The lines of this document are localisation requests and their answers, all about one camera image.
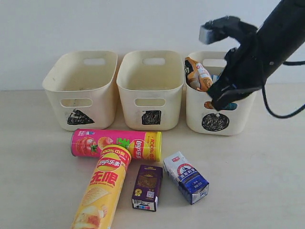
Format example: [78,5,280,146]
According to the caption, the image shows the pink Lays chips can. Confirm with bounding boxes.
[70,128,163,163]

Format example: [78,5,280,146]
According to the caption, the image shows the cream bin with square mark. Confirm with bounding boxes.
[116,50,184,131]

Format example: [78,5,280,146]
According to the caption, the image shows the cream bin with triangle mark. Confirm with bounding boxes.
[42,51,119,131]

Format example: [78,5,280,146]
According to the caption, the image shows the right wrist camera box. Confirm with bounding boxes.
[199,15,241,45]

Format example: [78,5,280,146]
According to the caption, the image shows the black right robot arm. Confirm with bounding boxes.
[199,0,305,111]

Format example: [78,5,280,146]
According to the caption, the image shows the blue instant noodle packet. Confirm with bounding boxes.
[211,74,237,111]

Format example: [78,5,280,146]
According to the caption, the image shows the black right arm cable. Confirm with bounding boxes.
[261,61,305,118]

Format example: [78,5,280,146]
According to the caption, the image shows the yellow Lays chips can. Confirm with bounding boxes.
[71,145,132,229]

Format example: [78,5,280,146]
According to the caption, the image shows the orange instant noodle packet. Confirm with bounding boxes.
[184,56,214,110]

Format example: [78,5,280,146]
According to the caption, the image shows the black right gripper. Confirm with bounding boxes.
[207,35,281,111]

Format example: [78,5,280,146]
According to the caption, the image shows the cream bin with circle mark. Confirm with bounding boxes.
[186,51,256,135]

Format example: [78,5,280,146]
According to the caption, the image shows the purple milk carton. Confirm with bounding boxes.
[132,165,163,212]

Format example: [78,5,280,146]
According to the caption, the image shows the white blue milk carton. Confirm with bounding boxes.
[163,151,209,205]

